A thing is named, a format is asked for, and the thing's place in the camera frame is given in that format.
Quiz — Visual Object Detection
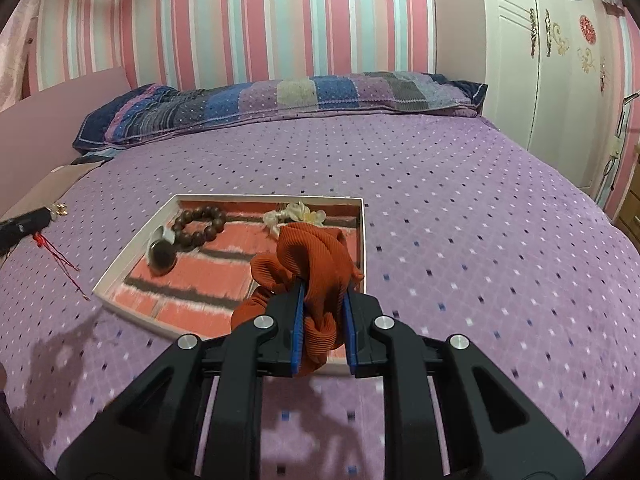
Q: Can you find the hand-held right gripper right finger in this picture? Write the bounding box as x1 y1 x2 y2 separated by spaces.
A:
344 290 586 480

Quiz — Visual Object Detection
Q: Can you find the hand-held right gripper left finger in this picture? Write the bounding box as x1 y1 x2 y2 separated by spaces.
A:
56 281 308 480

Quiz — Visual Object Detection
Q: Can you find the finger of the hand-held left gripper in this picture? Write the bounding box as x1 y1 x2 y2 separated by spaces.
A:
0 208 54 257

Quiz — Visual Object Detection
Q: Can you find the red string charm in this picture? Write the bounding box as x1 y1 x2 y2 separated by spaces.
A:
31 202 92 302

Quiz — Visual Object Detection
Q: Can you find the orange fabric scrunchie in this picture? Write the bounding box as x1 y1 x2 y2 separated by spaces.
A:
230 224 366 376

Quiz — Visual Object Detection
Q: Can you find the brick-patterned shallow tray box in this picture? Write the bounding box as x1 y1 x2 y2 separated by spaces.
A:
92 193 369 377

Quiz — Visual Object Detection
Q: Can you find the cream flower scrunchie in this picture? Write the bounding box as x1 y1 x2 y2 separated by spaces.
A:
263 201 326 235

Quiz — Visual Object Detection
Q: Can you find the brown wooden bead bracelet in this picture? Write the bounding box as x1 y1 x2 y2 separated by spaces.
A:
171 205 227 249

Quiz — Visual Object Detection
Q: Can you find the white strap wristwatch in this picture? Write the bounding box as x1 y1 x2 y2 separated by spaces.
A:
148 226 177 274

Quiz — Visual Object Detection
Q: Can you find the brown cloth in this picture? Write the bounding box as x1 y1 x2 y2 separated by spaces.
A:
0 161 104 222

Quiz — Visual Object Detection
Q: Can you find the pink headboard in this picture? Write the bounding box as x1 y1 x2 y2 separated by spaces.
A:
0 64 139 212

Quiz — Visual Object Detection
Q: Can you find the pink curtain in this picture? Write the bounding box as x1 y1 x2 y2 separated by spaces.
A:
0 0 52 112

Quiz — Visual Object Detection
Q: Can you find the striped patchwork pillow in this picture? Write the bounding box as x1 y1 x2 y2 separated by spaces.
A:
72 72 489 154

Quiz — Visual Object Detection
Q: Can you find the wooden drawer desk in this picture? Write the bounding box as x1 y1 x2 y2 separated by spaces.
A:
617 144 640 242

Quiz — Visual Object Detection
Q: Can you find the white wardrobe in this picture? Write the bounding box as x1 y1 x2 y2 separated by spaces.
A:
477 0 640 197

